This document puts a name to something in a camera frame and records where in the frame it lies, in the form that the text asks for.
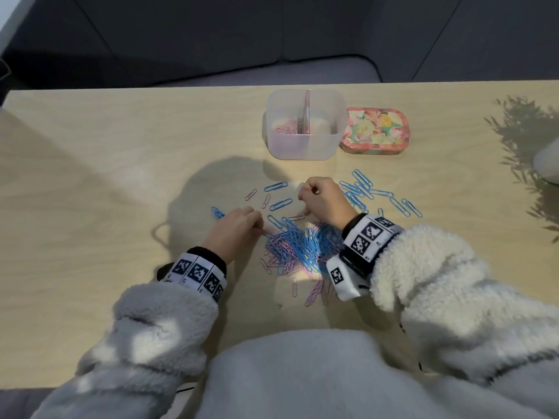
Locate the grey high-back sofa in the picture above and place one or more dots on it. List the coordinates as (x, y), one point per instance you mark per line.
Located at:
(305, 69)

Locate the person's white fleece torso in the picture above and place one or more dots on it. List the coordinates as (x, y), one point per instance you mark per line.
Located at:
(314, 379)

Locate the pink floral tin lid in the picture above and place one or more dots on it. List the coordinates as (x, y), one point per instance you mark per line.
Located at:
(375, 128)

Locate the right wrist marker band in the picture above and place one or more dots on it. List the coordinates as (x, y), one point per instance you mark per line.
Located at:
(367, 239)

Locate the person's left hand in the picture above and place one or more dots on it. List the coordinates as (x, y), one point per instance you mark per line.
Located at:
(233, 233)

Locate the white marker tag device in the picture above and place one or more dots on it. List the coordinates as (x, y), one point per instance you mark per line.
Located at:
(343, 279)

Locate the person's right hand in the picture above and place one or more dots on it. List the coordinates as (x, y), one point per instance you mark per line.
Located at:
(327, 200)

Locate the person's right forearm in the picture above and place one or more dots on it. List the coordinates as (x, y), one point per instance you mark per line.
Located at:
(458, 301)

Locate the translucent divided plastic box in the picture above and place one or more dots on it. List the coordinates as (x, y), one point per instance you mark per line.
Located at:
(301, 148)

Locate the wrist marker band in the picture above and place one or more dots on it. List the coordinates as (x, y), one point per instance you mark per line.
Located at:
(367, 239)
(196, 272)

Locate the person's left forearm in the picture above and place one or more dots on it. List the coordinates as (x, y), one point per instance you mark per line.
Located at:
(144, 336)

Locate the green plant in white pot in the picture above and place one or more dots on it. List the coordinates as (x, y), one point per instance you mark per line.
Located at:
(548, 163)

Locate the left wrist marker band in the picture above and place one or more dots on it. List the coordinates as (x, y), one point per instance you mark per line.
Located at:
(196, 272)

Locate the pile of blue pink paperclips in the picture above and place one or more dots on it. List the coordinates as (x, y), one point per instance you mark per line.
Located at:
(297, 244)

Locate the heap of pink paper clips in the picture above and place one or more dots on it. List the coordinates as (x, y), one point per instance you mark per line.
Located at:
(286, 128)

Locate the white board edge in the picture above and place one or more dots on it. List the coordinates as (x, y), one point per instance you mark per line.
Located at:
(11, 21)

